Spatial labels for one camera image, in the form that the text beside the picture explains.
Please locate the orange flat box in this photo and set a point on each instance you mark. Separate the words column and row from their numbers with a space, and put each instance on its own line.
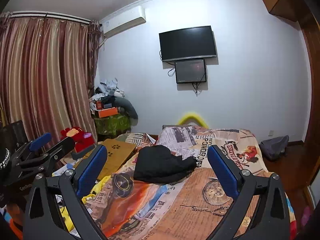
column 107, row 112

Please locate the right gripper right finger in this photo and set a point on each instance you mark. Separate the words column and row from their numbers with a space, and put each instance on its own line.
column 270, row 218

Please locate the white air conditioner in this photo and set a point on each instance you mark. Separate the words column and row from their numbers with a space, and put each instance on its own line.
column 125, row 20

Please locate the green patterned storage box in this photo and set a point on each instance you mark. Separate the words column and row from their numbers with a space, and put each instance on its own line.
column 113, row 126

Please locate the pink croc slipper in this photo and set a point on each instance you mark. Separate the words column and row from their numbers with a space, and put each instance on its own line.
column 307, row 212

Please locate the yellow curved headboard toy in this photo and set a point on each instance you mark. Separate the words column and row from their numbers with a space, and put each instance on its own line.
column 192, row 117

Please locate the newspaper print bed blanket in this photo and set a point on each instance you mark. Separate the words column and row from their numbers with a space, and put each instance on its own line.
column 187, row 209

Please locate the wooden upper cabinet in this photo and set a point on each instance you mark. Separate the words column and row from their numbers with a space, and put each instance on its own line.
column 293, row 10

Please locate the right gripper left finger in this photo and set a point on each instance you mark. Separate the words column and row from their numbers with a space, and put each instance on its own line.
column 43, row 219

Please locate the yellow cartoon cloth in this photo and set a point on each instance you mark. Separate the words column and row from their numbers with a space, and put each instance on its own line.
column 74, row 214

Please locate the small wall monitor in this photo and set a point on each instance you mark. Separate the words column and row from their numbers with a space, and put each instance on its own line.
column 191, row 71

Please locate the striped brown curtain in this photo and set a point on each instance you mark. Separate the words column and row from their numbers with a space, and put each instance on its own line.
column 48, row 67

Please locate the colourful fleece blanket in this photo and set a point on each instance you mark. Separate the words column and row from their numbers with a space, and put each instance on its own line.
column 293, row 222

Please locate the red plush toy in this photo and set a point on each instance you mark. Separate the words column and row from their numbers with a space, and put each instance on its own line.
column 81, row 138

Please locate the wall mounted television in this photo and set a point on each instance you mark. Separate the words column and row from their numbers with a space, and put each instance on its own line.
column 187, row 43

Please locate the black zip jacket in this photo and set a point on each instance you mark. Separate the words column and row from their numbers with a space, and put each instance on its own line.
column 157, row 165

